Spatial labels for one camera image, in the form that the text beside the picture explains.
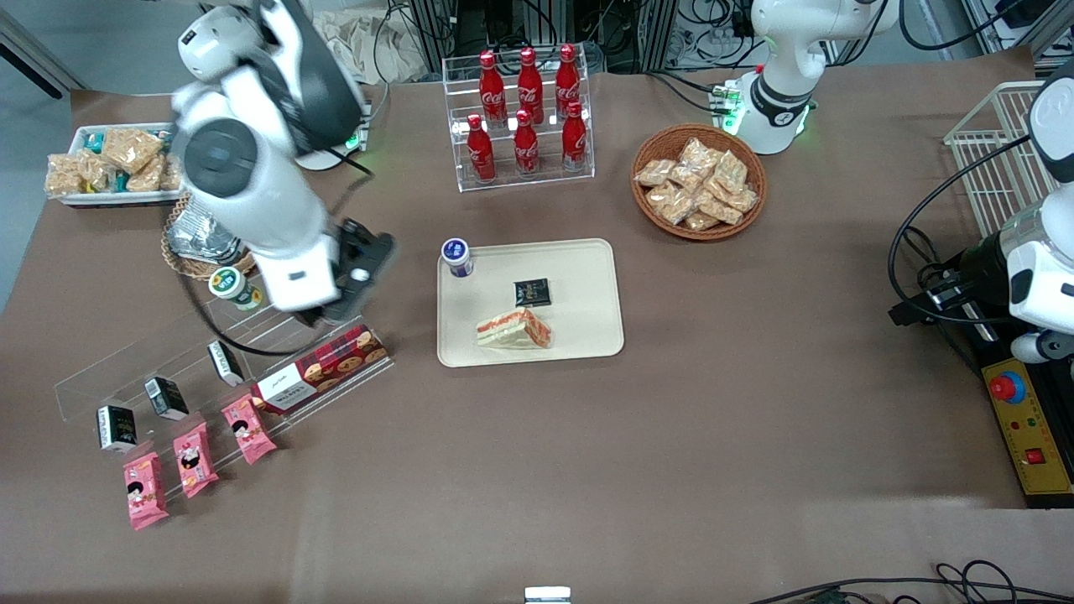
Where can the yellow black control box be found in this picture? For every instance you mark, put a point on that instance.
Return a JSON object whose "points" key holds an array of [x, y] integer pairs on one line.
{"points": [[1028, 436]]}

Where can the blue lid yogurt cup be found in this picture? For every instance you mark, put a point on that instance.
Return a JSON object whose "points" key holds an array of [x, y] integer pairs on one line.
{"points": [[456, 252]]}

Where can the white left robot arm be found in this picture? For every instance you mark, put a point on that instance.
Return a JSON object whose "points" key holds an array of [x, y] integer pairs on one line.
{"points": [[789, 50]]}

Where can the clear wrapped rice cracker packet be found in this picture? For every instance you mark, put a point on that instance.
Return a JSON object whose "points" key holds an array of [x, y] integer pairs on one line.
{"points": [[168, 174], [147, 176], [96, 172], [669, 203], [132, 149], [654, 172], [732, 170], [699, 155], [720, 210], [64, 176], [701, 221], [742, 200]]}

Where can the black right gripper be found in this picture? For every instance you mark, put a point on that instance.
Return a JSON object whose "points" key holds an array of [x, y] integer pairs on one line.
{"points": [[310, 316]]}

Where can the flat oval wicker basket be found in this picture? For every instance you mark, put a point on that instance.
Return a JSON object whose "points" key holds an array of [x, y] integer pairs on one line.
{"points": [[193, 267]]}

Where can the white rectangular snack bin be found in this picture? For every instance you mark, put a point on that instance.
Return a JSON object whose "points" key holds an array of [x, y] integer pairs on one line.
{"points": [[109, 198]]}

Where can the brown table cover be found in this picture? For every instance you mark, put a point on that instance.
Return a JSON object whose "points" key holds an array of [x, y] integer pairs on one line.
{"points": [[671, 461]]}

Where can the stacked aluminium foil containers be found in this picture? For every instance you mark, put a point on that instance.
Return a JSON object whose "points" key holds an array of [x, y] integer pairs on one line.
{"points": [[197, 235]]}

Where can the red plaid cookie box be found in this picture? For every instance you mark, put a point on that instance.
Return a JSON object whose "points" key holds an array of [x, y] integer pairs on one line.
{"points": [[323, 369]]}

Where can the clear acrylic bottle rack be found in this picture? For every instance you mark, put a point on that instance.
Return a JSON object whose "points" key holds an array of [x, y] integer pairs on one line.
{"points": [[545, 180]]}

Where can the beige plastic tray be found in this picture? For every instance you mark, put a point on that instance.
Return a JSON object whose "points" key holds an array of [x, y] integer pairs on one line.
{"points": [[579, 277]]}

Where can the round brown wicker basket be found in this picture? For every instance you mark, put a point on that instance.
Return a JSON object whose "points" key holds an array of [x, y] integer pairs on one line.
{"points": [[663, 141]]}

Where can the clear acrylic stepped shelf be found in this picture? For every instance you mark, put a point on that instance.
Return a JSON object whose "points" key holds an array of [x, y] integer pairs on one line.
{"points": [[126, 369]]}

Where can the green lid cup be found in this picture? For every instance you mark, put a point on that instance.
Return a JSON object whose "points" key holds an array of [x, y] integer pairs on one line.
{"points": [[228, 283]]}

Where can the red cola bottle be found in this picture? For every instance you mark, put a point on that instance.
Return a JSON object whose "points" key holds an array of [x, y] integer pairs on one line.
{"points": [[530, 84], [574, 143], [526, 149], [481, 155], [492, 88], [568, 80]]}

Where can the crumpled beige paper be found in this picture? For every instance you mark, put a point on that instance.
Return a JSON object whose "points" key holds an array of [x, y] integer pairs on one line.
{"points": [[377, 46]]}

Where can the small silver white device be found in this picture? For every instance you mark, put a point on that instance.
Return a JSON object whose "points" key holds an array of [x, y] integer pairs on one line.
{"points": [[547, 596]]}

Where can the pink snack packet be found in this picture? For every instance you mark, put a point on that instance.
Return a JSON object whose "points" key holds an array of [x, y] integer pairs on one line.
{"points": [[145, 491], [248, 429], [195, 460]]}

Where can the triangular sandwich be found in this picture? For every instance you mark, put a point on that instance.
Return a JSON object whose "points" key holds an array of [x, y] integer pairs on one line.
{"points": [[513, 329]]}

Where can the small black foil packet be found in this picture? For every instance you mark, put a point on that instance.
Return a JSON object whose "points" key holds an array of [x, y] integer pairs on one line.
{"points": [[532, 294]]}

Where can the teal snack packet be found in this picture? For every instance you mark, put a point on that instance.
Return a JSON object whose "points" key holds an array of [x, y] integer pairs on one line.
{"points": [[94, 143]]}

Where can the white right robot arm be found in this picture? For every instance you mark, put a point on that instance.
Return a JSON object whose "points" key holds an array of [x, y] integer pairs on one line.
{"points": [[252, 201]]}

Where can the red emergency stop button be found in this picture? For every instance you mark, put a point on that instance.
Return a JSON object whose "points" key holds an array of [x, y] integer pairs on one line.
{"points": [[1007, 387]]}

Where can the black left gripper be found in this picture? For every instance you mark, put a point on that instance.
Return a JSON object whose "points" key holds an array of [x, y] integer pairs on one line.
{"points": [[979, 267]]}

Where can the aluminium frame rack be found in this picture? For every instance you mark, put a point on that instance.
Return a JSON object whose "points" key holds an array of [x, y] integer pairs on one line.
{"points": [[638, 33]]}

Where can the small black box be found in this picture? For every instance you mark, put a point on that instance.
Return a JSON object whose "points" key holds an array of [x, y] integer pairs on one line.
{"points": [[117, 428], [166, 398], [225, 362]]}

